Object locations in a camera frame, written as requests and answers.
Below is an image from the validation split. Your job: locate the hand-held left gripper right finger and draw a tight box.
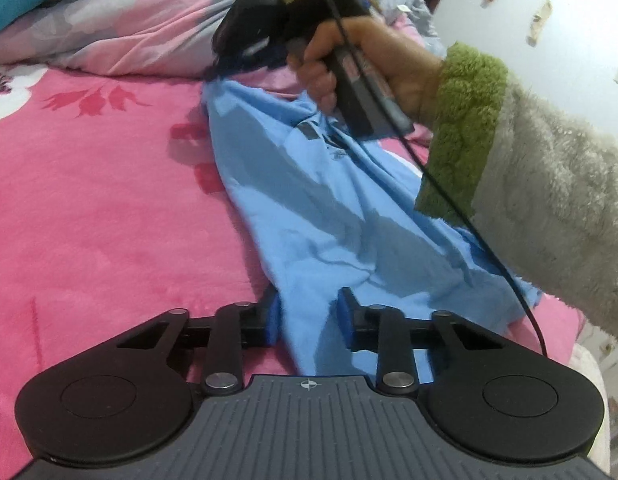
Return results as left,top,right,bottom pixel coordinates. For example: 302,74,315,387
338,287,504,397

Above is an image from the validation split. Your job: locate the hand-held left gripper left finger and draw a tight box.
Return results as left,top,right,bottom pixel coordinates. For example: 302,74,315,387
116,287,280,397

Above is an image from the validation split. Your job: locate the black cable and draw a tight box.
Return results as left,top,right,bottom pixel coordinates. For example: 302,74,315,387
316,0,548,360

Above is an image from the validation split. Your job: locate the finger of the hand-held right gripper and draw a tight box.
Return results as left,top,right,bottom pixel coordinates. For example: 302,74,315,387
204,45,296,83

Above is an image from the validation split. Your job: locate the light blue t-shirt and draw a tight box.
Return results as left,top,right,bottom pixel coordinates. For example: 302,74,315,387
201,79,542,386

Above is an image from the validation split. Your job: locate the person's right forearm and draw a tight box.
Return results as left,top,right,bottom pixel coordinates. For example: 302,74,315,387
414,42,618,346

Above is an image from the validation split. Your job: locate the person's right hand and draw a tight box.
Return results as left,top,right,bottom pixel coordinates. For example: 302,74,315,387
295,14,444,128

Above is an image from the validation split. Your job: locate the pink floral fleece blanket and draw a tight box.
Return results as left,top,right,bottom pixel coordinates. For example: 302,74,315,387
0,62,590,480

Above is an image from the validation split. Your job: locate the pink grey teal floral quilt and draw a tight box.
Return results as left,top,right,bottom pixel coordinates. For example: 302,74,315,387
0,0,447,95

